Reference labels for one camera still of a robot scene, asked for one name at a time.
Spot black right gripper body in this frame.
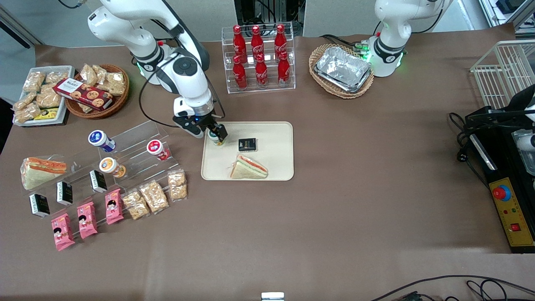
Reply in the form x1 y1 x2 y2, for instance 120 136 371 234
190 112 221 133

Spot cream plastic tray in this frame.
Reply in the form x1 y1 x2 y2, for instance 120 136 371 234
201 122 294 181

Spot red gum bottle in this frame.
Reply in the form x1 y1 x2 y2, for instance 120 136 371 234
146 139 171 162

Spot orange gum bottle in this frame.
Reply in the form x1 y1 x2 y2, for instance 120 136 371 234
99 157 126 178

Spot blue gum bottle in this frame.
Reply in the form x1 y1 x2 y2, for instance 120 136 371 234
88 130 117 153

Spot grey snack tray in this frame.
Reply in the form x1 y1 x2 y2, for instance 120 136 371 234
12 65 76 127

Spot small wrapped triangle sandwich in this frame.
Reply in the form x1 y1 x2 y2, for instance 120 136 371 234
229 153 268 180

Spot red cola bottle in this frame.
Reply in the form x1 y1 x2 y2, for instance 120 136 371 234
278 51 290 87
233 56 247 90
251 26 263 57
255 54 269 88
232 25 243 57
275 24 287 55

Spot clear bag brown crisps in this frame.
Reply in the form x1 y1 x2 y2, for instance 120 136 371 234
168 169 188 202
139 180 170 215
122 189 150 221

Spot clear acrylic bottle rack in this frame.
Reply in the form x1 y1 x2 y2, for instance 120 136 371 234
221 22 296 94

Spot clear acrylic tiered stand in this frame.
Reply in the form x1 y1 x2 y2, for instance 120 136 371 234
23 119 181 219

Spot dark brown wicker basket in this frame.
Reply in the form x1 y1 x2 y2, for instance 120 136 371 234
64 64 130 120

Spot light wicker basket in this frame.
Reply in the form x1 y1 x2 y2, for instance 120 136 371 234
309 43 375 99

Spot pink snack pack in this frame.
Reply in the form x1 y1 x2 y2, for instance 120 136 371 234
76 202 98 240
104 189 125 225
51 213 76 252

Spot black white snack box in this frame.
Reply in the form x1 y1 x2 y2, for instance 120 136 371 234
89 170 108 194
29 194 51 218
56 181 74 206

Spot black background equipment rack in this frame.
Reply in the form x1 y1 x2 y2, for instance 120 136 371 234
234 0 306 37

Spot red cookie box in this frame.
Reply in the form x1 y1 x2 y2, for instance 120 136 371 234
53 78 114 112

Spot aluminium foil container stack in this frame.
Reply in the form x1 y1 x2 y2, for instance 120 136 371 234
314 46 373 93

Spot yellow snack pack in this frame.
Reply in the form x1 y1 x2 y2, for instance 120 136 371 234
33 108 60 121

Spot large wrapped triangle sandwich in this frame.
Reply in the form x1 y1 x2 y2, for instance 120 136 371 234
20 156 67 191

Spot small circuit board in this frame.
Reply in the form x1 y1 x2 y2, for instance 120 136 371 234
390 291 444 301

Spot black sealing machine yellow panel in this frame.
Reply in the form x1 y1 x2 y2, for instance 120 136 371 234
463 84 535 254

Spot red emergency stop button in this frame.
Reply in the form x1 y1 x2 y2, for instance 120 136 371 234
492 185 511 202

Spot clear plastic container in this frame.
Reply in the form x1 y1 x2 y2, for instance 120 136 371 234
515 129 535 176

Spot background shelf clutter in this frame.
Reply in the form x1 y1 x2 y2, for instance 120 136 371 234
478 0 535 35

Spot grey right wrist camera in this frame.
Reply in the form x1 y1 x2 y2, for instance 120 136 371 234
172 115 206 139

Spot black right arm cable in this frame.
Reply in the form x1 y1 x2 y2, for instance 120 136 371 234
139 45 227 128

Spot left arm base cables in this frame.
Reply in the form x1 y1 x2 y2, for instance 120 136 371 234
321 34 372 54

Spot dark aluminium frame bar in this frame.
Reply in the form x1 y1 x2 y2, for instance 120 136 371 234
0 6 42 49

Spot black machine power cable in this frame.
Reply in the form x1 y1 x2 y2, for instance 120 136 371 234
448 112 490 189

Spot long black floor cable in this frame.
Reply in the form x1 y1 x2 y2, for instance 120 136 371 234
369 274 535 301

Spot silver machine handle bar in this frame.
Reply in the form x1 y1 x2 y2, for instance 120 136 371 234
469 134 498 171

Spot white wire basket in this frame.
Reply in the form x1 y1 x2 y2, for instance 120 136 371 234
470 40 535 110

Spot coiled black cable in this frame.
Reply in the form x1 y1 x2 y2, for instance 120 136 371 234
465 279 510 301

